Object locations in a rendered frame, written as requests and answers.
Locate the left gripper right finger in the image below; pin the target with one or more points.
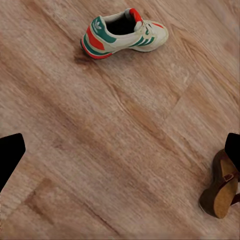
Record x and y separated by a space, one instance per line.
232 148

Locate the gym shoe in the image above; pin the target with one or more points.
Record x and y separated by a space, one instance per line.
107 35

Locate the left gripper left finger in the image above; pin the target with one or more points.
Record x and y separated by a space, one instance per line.
12 148

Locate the sandal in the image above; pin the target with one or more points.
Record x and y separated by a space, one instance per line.
217 199

